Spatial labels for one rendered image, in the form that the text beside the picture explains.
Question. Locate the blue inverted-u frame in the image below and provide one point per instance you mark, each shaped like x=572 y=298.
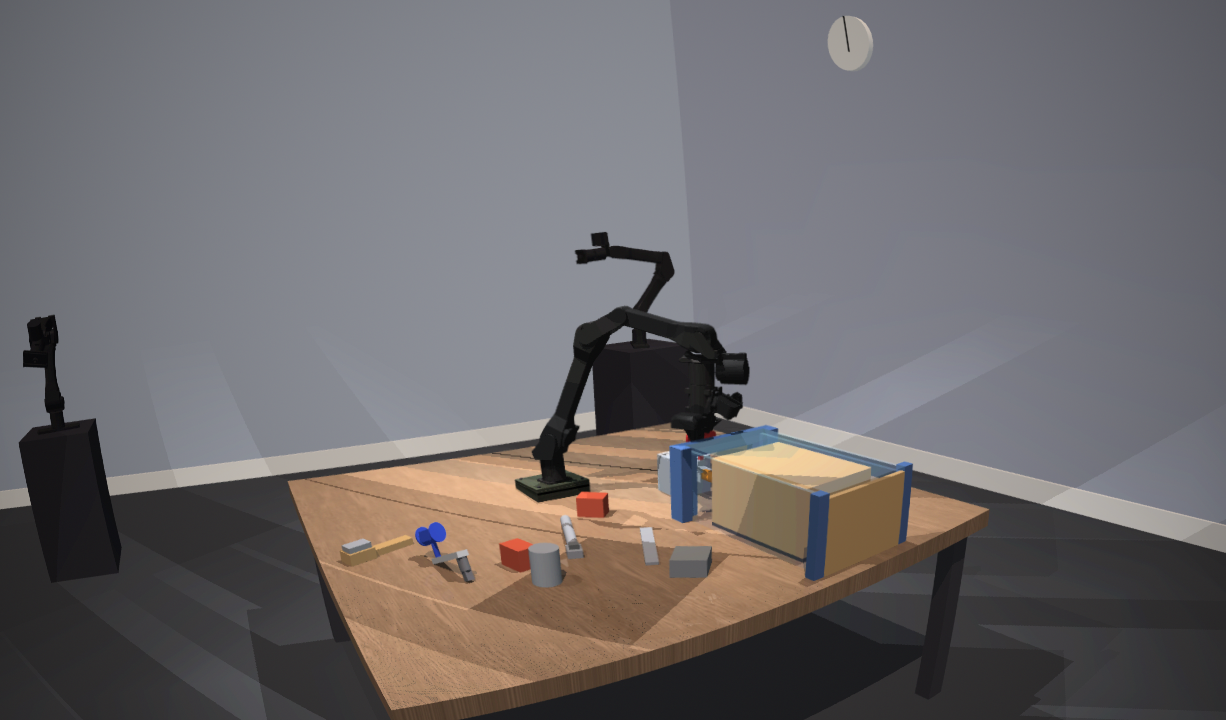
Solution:
x=672 y=463

